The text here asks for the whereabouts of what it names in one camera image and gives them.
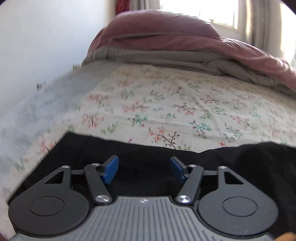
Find pink and grey duvet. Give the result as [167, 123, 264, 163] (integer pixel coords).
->
[85, 10, 295, 96]

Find light window curtain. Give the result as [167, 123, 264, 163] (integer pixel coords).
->
[238, 1, 282, 55]

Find floral bed sheet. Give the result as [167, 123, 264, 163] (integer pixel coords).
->
[1, 65, 295, 237]

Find red patterned fabric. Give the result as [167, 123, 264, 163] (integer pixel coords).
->
[115, 0, 130, 15]

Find black pants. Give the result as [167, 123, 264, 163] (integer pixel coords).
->
[14, 132, 295, 237]

